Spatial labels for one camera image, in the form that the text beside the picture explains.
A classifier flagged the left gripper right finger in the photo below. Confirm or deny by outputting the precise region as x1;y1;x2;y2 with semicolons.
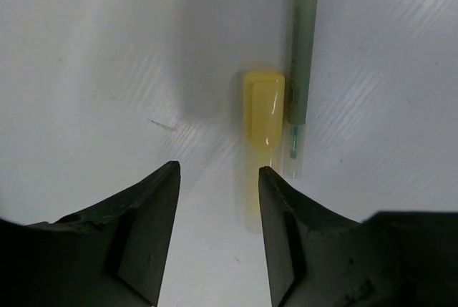
258;167;457;306

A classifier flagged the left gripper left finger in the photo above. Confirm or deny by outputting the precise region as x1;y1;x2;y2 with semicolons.
1;161;180;306

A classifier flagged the yellow highlighter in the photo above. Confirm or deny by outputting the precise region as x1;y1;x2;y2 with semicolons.
240;69;285;233

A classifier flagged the green grey pen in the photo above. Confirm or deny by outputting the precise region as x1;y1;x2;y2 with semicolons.
283;0;318;178

